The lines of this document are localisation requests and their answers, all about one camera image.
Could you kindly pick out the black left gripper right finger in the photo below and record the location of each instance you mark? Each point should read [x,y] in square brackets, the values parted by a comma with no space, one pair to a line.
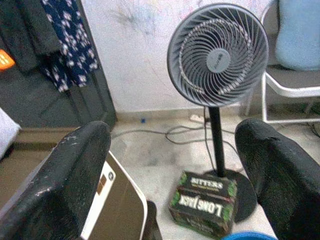
[282,180]

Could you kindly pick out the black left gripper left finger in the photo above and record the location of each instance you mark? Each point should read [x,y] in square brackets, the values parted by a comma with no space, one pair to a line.
[57,180]

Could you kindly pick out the white framed brown panel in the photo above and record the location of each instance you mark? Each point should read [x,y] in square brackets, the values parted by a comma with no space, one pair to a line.
[117,200]

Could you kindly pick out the blue plastic bin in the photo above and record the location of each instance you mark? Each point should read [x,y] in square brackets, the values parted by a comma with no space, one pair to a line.
[247,237]

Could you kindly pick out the green black Long Jack box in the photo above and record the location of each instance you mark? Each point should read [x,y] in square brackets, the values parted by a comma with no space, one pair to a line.
[203,202]

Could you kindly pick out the small blue floor object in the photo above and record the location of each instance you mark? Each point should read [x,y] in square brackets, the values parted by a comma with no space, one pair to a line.
[143,120]

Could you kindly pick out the white power strip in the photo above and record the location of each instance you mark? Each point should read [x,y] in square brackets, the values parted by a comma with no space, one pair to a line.
[197,118]

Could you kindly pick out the navy floral garment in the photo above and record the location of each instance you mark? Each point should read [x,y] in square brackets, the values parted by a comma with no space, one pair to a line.
[72,50]

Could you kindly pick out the orange object with white marks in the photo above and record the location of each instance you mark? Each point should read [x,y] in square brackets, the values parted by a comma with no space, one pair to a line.
[5,60]

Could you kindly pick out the grey standing fan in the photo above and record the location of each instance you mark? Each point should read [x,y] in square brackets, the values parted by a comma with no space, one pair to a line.
[218,60]

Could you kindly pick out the light blue cushion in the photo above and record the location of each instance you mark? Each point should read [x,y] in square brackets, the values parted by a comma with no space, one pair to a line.
[300,35]

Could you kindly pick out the black hanging garment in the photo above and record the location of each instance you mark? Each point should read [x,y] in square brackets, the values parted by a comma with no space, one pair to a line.
[27,30]

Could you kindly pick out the white metal chair frame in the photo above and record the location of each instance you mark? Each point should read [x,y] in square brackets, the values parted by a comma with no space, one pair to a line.
[280,90]

